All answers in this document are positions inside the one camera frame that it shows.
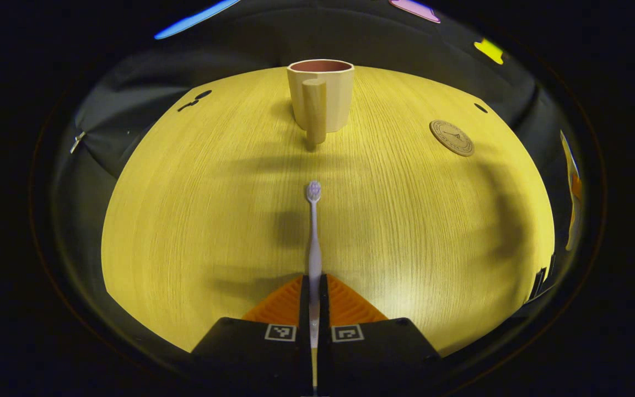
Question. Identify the small metal clip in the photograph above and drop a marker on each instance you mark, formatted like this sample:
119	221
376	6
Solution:
77	141

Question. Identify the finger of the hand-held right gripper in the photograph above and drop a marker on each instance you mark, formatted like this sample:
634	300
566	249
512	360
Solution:
539	281
574	193

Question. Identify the black backdrop cloth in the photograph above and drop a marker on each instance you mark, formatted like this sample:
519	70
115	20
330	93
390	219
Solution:
240	44

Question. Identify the round brown coaster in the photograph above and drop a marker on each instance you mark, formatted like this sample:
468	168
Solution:
451	138

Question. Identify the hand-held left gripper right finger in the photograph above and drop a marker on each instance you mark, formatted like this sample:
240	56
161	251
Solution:
323	303

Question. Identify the wooden desktop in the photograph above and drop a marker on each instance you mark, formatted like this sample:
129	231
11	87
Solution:
185	220

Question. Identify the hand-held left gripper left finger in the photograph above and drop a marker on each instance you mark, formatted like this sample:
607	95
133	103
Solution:
303	303

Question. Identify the white toothbrush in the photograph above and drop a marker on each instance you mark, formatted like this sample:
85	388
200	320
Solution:
315	248

